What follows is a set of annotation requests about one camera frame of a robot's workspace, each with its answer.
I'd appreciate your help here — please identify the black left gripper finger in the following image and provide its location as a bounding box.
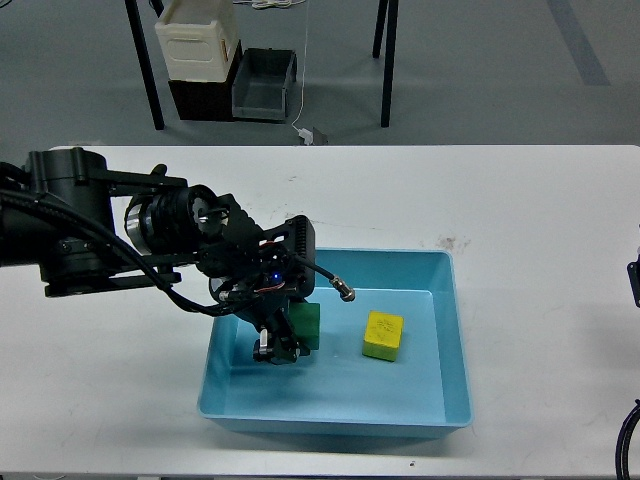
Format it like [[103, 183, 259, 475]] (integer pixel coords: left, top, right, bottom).
[[252, 314, 310, 364]]

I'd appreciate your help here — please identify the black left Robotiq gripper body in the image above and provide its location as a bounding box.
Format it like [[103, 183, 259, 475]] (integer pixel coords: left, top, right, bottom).
[[197, 194, 295, 330]]

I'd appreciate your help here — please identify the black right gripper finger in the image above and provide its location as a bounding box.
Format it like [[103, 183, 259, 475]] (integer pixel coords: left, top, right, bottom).
[[627, 260, 640, 308]]

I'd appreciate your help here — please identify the green block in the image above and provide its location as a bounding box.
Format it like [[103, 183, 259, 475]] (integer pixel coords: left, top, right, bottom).
[[289, 302, 321, 350]]

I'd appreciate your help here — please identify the yellow block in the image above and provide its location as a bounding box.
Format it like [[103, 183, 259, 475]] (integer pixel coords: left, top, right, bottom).
[[362, 311, 404, 362]]

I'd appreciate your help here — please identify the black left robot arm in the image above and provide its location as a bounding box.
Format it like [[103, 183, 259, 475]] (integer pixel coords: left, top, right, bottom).
[[1, 147, 318, 363]]

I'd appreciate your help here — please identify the black storage box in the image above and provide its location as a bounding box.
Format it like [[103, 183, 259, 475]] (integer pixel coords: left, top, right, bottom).
[[168, 44, 243, 122]]

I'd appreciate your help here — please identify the light blue plastic bin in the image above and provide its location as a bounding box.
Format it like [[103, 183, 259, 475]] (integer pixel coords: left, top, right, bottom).
[[198, 249, 474, 439]]

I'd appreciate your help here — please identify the white power adapter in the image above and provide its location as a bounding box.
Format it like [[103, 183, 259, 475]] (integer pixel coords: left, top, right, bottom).
[[297, 128, 314, 146]]

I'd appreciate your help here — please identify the dark grey open bin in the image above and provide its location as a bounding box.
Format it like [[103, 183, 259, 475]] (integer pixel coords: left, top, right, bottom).
[[232, 48, 297, 123]]

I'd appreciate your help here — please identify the black left table leg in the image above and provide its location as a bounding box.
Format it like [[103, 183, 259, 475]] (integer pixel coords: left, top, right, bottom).
[[124, 0, 165, 131]]

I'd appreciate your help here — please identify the black table leg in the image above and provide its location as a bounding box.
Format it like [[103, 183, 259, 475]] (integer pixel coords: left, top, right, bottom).
[[124, 0, 165, 131], [380, 0, 399, 128], [371, 0, 389, 59]]

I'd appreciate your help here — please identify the cream plastic crate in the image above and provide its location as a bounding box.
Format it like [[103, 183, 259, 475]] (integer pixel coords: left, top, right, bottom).
[[155, 0, 239, 83]]

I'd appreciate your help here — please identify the black far table leg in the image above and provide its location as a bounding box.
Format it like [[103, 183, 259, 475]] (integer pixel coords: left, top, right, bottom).
[[371, 0, 389, 59]]

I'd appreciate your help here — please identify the black right table leg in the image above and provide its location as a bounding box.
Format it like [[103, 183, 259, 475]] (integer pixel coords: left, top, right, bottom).
[[380, 0, 399, 128]]

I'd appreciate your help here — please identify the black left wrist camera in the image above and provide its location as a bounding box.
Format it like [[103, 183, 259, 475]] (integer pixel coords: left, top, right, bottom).
[[261, 215, 356, 302]]

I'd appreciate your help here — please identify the white hanging cable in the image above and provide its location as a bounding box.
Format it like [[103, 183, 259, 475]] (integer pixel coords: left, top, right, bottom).
[[291, 0, 310, 132]]

